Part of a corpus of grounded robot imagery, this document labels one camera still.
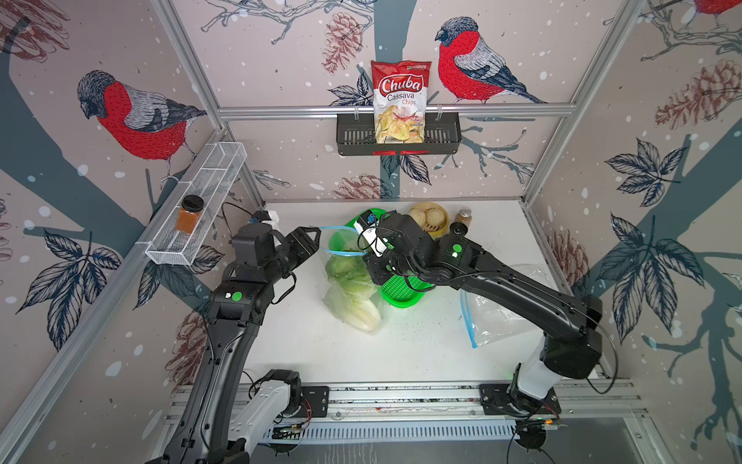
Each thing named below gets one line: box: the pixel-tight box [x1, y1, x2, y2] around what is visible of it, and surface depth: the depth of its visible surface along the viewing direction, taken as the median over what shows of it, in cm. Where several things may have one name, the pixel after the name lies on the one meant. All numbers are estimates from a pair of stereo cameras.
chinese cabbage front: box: [333, 295, 381, 332], surface depth 83 cm
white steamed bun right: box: [425, 207, 446, 227], surface depth 109 cm
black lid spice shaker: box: [449, 221, 469, 236], surface depth 100 cm
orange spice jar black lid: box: [175, 194, 205, 234], surface depth 68 cm
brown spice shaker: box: [454, 206, 473, 228], surface depth 106 cm
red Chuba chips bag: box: [371, 59, 432, 145], surface depth 87 cm
